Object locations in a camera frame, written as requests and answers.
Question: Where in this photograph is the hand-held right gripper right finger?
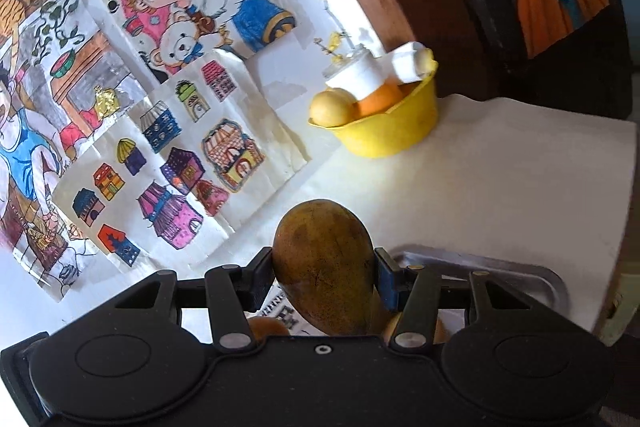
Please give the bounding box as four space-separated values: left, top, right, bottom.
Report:
374 247 533 354

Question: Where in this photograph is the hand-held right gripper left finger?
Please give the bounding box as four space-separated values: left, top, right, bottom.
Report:
107 247 275 354

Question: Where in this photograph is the orange tangerine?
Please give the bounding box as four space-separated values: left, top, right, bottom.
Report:
247 317 291 341

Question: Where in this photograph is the yellow-green mango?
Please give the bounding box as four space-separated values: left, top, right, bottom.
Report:
271 199 396 337

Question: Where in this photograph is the stainless steel tray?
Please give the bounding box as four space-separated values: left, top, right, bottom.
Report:
387 244 571 323

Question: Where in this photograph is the coloured houses drawing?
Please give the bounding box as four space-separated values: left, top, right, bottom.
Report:
52 59 311 270

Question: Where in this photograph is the white cartoon printed tablecloth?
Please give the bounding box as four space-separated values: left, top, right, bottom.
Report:
50 92 638 338

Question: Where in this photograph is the yellow plastic bowl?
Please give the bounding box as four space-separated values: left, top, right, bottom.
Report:
307 72 440 159

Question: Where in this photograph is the pale yellow round fruit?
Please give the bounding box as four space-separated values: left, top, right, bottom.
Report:
309 88 357 128

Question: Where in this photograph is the orange fruit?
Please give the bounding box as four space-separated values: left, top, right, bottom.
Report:
355 84 406 116

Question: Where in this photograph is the white plastic cup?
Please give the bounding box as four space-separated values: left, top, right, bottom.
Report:
325 47 388 100

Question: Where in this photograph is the yellow flower sprig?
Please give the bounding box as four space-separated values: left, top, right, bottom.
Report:
314 0 371 62

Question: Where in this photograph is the dark cabinet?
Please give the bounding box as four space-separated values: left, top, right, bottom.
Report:
415 0 640 122

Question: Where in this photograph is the coloured room scene drawing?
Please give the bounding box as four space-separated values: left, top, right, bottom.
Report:
0 0 151 303

